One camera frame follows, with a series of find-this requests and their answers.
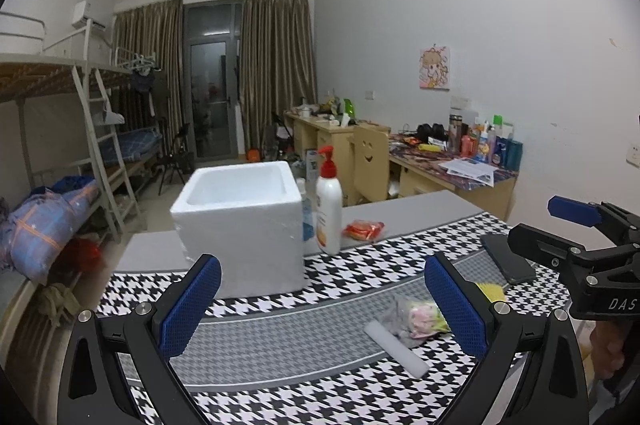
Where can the yellow foam fruit net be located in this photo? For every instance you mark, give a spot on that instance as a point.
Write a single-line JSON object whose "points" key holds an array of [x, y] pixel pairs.
{"points": [[493, 292]]}

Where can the right hand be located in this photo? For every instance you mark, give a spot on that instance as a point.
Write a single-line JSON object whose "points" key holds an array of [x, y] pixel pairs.
{"points": [[607, 341]]}

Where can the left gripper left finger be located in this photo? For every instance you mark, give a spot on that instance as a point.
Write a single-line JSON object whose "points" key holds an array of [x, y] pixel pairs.
{"points": [[94, 388]]}

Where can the wooden desk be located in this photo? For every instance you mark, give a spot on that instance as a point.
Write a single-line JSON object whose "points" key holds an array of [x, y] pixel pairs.
{"points": [[417, 171]]}

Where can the small clear spray bottle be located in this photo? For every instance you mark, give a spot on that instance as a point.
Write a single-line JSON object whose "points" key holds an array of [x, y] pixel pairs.
{"points": [[308, 215]]}

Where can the white styrofoam box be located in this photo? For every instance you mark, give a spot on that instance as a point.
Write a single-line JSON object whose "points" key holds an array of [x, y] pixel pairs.
{"points": [[250, 217]]}

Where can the right brown curtain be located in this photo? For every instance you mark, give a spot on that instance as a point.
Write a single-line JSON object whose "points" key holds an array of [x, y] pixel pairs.
{"points": [[277, 66]]}

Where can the orange bag on floor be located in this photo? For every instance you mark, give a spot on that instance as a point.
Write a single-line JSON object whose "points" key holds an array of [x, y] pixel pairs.
{"points": [[253, 156]]}

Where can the green tissue pack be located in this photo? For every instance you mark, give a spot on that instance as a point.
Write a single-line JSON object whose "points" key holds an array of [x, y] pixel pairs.
{"points": [[419, 320]]}

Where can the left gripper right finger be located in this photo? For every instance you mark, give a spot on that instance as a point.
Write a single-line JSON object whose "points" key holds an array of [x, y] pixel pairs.
{"points": [[552, 387]]}

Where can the left brown curtain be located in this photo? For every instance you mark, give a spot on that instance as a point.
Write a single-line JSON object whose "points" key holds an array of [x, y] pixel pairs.
{"points": [[149, 40]]}

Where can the white lotion pump bottle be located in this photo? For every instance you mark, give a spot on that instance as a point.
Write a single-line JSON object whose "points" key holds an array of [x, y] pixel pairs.
{"points": [[329, 204]]}

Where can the cartoon girl poster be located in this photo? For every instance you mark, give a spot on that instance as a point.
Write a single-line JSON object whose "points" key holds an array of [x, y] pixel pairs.
{"points": [[434, 70]]}

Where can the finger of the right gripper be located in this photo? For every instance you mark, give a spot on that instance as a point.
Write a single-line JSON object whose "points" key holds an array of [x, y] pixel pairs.
{"points": [[549, 250], [585, 210]]}

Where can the blue toiletry bottle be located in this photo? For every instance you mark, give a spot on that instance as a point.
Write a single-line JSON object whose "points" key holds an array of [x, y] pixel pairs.
{"points": [[514, 155]]}

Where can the glass balcony door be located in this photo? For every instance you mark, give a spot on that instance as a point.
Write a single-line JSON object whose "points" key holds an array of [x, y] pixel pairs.
{"points": [[211, 83]]}

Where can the white air conditioner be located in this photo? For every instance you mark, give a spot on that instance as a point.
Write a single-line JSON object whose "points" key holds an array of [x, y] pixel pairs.
{"points": [[82, 15]]}

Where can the blue plaid quilt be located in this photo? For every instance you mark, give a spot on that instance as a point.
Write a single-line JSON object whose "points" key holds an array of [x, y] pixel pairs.
{"points": [[36, 232]]}

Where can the black smartphone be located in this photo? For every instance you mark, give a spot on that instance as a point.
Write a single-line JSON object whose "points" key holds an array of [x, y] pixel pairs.
{"points": [[515, 269]]}

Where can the brown curtain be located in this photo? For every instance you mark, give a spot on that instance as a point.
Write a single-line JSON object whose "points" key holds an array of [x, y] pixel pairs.
{"points": [[149, 40], [277, 66]]}

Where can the black folding chair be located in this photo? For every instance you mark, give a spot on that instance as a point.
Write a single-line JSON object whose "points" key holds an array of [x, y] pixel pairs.
{"points": [[176, 160]]}

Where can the white foam tube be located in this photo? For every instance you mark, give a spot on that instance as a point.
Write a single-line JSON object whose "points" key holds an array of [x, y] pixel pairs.
{"points": [[413, 364]]}

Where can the metal bunk bed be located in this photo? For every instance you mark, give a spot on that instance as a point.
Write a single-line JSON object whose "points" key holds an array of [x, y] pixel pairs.
{"points": [[70, 108]]}

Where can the houndstooth table cloth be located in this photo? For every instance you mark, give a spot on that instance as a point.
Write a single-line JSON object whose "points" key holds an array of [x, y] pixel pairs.
{"points": [[305, 358]]}

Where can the white papers on desk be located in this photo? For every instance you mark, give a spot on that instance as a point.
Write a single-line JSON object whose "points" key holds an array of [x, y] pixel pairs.
{"points": [[467, 168]]}

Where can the red snack packet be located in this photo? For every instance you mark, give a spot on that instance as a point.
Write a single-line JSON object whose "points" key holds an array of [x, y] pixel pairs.
{"points": [[364, 230]]}

